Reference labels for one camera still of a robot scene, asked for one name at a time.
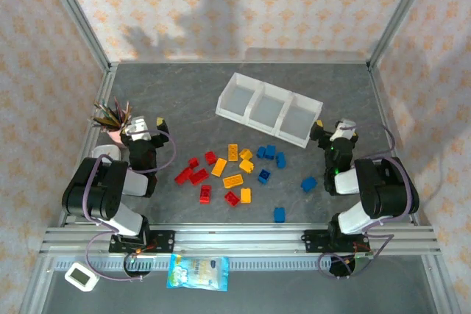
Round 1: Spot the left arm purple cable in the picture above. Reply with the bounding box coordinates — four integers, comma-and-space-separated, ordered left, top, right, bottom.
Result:
82, 128, 177, 282

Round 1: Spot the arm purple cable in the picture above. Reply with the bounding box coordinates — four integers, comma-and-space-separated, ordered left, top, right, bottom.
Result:
316, 124, 419, 280
82, 128, 177, 282

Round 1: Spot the aluminium frame post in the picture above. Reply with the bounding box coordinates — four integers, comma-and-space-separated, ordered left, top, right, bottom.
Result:
38, 0, 113, 72
366, 0, 441, 72

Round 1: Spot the aluminium frame rail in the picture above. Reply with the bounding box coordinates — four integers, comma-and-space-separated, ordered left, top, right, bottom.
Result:
109, 58, 372, 68
57, 63, 119, 227
366, 63, 432, 227

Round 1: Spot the grey slotted cable duct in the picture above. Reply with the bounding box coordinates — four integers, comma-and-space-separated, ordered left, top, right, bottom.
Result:
54, 256, 364, 273

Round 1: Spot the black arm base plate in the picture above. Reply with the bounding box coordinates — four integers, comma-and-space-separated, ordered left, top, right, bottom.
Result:
108, 229, 176, 254
302, 229, 369, 254

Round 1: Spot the aluminium frame leg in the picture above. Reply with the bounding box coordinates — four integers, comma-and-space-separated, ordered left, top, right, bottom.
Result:
17, 254, 56, 314
421, 254, 456, 314

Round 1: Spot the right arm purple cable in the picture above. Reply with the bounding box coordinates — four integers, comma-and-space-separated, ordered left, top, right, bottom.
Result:
316, 124, 419, 280

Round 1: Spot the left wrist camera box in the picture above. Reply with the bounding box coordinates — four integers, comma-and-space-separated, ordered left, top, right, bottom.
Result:
124, 115, 152, 142

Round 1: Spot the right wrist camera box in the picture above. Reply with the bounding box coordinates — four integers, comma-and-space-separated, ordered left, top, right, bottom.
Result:
330, 118, 358, 142

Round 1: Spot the wide aluminium mounting rail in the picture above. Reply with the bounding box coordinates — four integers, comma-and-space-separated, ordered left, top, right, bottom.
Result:
39, 222, 442, 256

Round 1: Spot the blue snack bag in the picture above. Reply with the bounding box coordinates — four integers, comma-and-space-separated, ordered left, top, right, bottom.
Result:
166, 254, 230, 293

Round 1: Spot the white analogue clock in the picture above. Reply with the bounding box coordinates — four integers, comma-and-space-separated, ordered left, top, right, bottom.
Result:
91, 143, 122, 161

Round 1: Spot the white digital timer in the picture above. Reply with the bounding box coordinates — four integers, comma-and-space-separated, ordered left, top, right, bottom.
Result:
64, 262, 100, 293

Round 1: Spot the bundle of coloured pencils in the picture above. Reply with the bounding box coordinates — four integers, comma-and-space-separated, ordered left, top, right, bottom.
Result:
90, 96, 133, 133

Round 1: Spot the pink cup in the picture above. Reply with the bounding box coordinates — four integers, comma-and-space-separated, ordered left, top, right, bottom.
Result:
105, 122, 132, 149

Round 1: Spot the white three-compartment bin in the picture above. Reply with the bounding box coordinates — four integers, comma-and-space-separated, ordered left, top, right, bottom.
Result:
214, 71, 325, 149

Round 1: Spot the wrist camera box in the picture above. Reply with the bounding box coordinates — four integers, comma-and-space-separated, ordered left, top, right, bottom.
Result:
124, 115, 152, 142
330, 118, 358, 142

